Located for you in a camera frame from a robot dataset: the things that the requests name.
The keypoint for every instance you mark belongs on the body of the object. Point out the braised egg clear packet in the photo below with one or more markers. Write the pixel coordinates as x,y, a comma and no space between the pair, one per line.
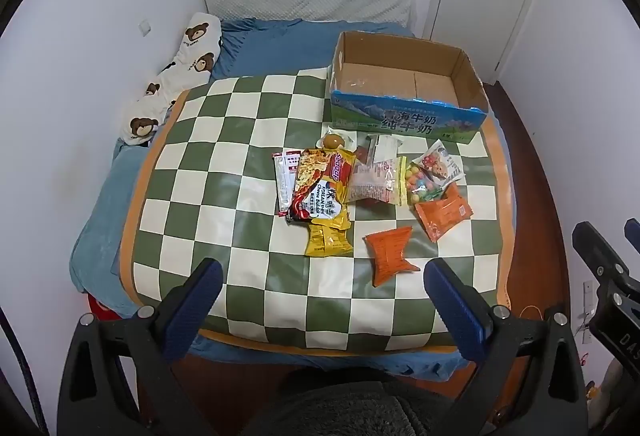
332,141

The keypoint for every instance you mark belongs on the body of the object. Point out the red object under bed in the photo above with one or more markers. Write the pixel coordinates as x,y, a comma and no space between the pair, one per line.
102,311

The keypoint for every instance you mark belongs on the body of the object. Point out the white printed snack packet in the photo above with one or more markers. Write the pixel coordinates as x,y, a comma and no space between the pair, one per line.
440,166

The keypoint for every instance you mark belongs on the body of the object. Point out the white wall switch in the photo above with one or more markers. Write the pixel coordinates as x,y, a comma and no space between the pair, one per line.
145,28

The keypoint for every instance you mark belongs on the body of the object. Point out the dark red snack packet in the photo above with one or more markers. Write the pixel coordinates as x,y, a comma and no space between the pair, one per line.
361,152

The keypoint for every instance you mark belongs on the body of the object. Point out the red yellow noodle packet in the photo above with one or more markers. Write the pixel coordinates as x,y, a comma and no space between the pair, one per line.
320,181

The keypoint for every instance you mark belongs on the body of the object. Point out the yellow snack packet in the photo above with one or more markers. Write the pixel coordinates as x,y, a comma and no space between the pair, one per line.
327,238

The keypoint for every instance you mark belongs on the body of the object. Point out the orange puffed snack packet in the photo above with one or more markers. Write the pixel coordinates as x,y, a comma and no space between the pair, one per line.
390,253

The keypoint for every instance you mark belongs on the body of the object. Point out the white wall outlet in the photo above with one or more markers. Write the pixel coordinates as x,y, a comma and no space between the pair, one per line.
587,296

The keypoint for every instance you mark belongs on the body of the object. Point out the pink clear snack bag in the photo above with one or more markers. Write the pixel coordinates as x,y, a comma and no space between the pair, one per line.
370,181

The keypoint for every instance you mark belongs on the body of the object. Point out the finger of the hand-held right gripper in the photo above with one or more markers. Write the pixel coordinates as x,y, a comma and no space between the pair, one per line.
634,232
597,251

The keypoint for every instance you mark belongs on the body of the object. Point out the white bear print pillow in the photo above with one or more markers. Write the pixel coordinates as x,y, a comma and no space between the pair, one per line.
190,61

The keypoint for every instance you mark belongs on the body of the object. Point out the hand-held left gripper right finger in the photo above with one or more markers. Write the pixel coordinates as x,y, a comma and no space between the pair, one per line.
450,303

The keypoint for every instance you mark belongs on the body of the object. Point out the clear packet with white label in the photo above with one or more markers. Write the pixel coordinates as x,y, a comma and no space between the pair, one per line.
385,148

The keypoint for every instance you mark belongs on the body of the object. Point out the white and red sachet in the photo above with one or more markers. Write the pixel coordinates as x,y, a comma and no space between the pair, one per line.
285,176

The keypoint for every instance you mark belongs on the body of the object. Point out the light blue fleece blanket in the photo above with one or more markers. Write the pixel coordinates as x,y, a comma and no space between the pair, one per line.
105,226

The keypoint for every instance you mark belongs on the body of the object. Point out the person's grey fleece clothing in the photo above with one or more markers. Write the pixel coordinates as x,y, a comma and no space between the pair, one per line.
360,408

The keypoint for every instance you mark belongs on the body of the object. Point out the colourful candy ball bag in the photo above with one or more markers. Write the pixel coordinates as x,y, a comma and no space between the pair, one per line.
419,183

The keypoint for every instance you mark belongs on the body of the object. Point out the green white checkered mat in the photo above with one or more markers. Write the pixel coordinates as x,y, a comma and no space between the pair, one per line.
225,216

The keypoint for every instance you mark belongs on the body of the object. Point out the blue bedsheet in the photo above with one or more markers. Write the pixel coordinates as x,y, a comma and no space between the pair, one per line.
260,46

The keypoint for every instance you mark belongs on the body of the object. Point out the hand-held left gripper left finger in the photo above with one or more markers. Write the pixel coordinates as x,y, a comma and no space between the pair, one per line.
200,298

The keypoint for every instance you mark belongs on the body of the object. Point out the blue printed cardboard box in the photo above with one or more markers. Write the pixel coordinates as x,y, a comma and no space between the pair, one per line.
400,116

